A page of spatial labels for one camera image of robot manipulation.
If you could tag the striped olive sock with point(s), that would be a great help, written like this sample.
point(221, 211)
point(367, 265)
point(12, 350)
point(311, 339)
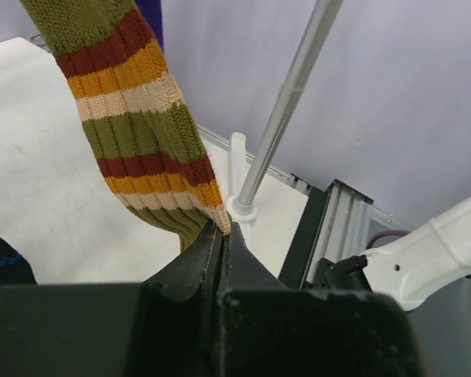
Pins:
point(142, 134)

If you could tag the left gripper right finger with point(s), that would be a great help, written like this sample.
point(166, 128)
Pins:
point(240, 268)

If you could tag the silver white drying rack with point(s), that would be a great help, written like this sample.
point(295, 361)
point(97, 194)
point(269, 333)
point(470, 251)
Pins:
point(245, 181)

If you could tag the purple sock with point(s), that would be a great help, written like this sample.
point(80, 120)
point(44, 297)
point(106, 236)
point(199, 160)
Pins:
point(152, 12)

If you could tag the aluminium rail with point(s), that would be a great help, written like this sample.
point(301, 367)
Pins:
point(336, 224)

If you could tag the black blue sock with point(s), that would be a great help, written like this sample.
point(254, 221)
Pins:
point(14, 268)

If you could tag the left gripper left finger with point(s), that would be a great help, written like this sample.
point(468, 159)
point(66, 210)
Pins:
point(179, 280)

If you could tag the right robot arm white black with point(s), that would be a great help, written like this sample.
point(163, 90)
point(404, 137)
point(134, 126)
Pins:
point(407, 265)

